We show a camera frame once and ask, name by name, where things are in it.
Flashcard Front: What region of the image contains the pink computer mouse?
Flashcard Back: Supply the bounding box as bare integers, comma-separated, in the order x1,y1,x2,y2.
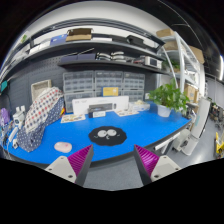
54,142,72,153

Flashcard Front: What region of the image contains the grey drawer cabinet left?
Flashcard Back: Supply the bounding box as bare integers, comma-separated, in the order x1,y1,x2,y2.
63,70,94,113

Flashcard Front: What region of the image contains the yellow card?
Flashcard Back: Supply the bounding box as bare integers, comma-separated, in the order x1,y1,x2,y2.
102,87,118,96

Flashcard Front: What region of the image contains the white metal shelving rack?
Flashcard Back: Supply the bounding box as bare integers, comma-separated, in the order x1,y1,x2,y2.
157,29,205,100

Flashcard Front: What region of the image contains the white small box right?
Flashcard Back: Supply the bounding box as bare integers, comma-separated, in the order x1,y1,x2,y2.
129,102,150,112

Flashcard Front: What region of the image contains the grey drawer cabinet middle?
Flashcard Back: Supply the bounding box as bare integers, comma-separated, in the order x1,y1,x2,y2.
95,70,123,96

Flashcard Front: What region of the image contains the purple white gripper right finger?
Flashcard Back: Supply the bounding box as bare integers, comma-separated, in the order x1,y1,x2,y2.
133,145,180,185

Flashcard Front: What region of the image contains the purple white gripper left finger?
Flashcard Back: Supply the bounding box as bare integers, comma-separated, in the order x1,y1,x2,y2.
46,145,94,186

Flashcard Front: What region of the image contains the white framed tray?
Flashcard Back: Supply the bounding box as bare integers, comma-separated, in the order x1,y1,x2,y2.
31,80,52,100

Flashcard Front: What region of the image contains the patterned fabric bag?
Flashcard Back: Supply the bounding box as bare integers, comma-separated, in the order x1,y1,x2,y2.
17,87,64,152

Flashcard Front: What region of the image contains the purple object at left edge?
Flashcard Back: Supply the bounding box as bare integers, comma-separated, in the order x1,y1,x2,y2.
0,108,10,127

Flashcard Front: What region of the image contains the black round face mouse pad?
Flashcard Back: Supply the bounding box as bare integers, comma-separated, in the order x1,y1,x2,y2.
88,126,127,146

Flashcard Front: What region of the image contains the long white box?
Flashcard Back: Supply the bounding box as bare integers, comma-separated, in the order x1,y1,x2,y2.
72,96,129,114

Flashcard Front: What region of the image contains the white power adapter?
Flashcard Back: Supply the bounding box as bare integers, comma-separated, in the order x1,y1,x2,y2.
13,106,26,128

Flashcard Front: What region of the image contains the grey drawer cabinet right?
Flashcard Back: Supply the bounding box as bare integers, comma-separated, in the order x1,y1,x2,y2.
123,72,145,102

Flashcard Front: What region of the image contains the grey drawer cabinet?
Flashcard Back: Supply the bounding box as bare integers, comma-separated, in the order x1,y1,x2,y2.
123,72,145,102
95,70,123,96
63,70,94,113

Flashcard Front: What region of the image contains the cardboard box on top shelf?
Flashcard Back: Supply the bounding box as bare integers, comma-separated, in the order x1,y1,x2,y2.
66,28,92,42

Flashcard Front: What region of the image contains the illustrated paper sheet left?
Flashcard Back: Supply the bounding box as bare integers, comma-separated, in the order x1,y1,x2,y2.
61,114,86,123

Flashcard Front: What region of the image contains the white instrument on shelf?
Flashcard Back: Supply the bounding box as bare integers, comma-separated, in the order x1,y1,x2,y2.
140,56,162,69

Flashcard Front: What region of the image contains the green potted plant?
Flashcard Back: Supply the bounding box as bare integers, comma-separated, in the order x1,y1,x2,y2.
149,78,189,117

